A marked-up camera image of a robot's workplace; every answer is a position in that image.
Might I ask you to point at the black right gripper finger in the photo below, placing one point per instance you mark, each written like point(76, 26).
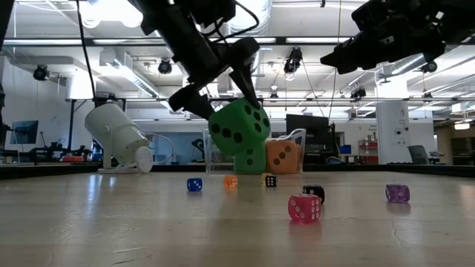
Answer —
point(352, 61)
point(356, 43)

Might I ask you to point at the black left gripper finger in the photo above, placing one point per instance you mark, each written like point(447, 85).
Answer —
point(193, 100)
point(246, 85)

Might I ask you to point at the large green foam die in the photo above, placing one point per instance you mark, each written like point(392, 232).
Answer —
point(237, 128)
point(251, 160)

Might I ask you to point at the large orange foam die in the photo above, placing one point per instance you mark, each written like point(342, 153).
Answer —
point(282, 157)

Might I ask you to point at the small yellow die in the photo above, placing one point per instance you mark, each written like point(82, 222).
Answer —
point(264, 178)

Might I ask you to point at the small black square die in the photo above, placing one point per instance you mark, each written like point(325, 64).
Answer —
point(271, 181)

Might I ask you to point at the small pink die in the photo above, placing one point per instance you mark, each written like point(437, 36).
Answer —
point(304, 208)

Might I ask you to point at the small purple die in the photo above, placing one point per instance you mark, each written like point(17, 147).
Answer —
point(397, 193)

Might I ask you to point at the black background robot arm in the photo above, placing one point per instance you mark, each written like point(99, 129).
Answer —
point(55, 150)

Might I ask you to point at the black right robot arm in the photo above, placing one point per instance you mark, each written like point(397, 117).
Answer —
point(460, 18)

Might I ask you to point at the black ceiling spotlight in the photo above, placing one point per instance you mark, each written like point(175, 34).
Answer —
point(41, 72)
point(165, 66)
point(430, 67)
point(358, 92)
point(293, 59)

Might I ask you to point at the black overhead beam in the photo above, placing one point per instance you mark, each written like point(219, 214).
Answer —
point(281, 40)

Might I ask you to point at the clear plastic bin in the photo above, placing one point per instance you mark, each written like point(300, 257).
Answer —
point(213, 155)

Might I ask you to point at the large black monitor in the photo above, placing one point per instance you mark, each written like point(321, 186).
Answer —
point(319, 130)

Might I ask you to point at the white round pillar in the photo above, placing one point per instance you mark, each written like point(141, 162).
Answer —
point(393, 133)

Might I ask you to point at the small blue die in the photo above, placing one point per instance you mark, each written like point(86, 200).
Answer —
point(194, 184)

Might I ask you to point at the blue box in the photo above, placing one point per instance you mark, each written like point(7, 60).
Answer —
point(344, 149)

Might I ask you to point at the small orange die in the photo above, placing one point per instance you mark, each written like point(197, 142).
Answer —
point(230, 181)

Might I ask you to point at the red and white shelf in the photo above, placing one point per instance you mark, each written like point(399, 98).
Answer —
point(369, 152)

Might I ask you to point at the grey office chair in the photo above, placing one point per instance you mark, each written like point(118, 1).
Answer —
point(423, 154)

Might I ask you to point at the small black rounded die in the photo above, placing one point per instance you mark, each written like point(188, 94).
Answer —
point(315, 190)

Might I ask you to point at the silver ceiling air duct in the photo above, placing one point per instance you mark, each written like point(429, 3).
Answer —
point(265, 18)

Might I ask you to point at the wall screen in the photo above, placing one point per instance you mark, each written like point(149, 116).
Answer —
point(24, 132)

